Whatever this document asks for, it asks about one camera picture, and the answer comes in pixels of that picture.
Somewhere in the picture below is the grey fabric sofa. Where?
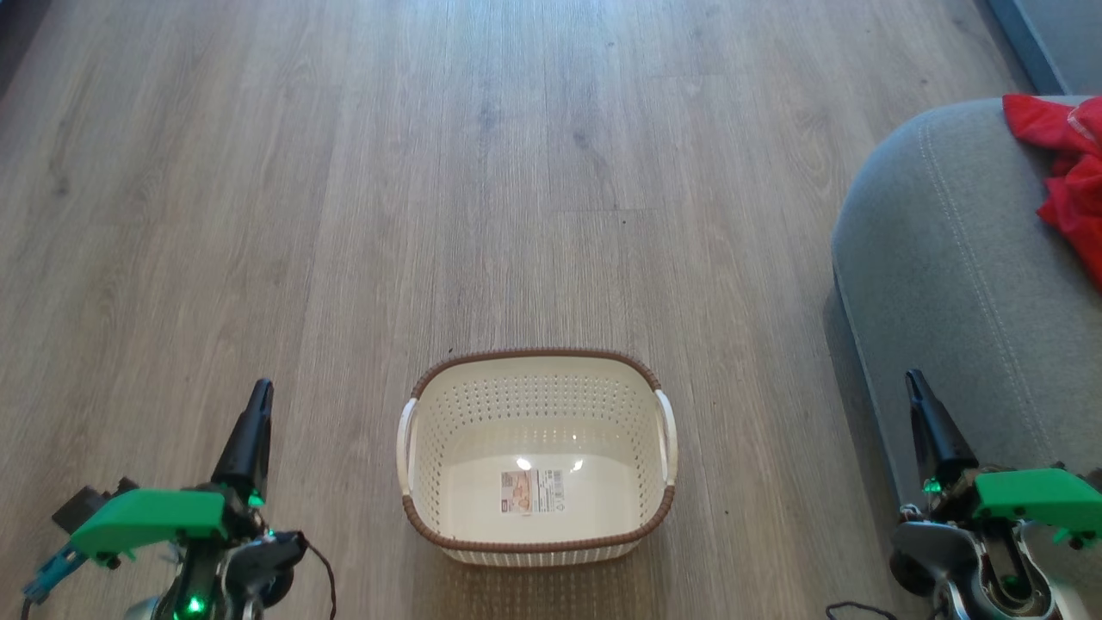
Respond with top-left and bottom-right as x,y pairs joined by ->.
830,96 -> 1102,552

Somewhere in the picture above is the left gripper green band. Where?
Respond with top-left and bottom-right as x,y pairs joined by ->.
69,379 -> 308,605

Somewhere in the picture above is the thin black cable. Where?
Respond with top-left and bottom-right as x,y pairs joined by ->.
825,600 -> 948,620

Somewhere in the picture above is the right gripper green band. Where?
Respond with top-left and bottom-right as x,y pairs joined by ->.
904,369 -> 1102,549

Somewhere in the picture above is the paper label sticker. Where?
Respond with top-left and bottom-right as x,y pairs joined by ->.
500,468 -> 566,517

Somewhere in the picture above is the red clothing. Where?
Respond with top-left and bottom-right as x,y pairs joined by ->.
1002,93 -> 1102,290

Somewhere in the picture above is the cream laundry basket brown rim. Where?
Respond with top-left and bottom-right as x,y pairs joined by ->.
396,347 -> 679,568

